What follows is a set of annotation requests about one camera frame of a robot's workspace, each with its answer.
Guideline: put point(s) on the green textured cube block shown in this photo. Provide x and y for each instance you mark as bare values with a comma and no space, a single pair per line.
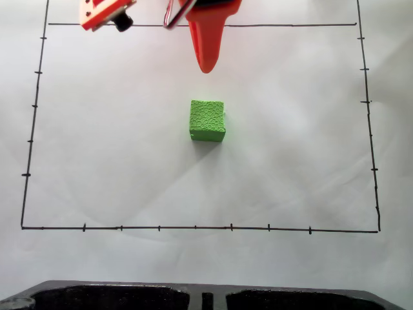
206,117

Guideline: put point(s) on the white sheet with drawn rectangle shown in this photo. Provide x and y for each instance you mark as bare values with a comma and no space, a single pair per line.
113,161

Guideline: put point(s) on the black moulded plastic stand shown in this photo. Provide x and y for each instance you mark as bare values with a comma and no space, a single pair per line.
106,295

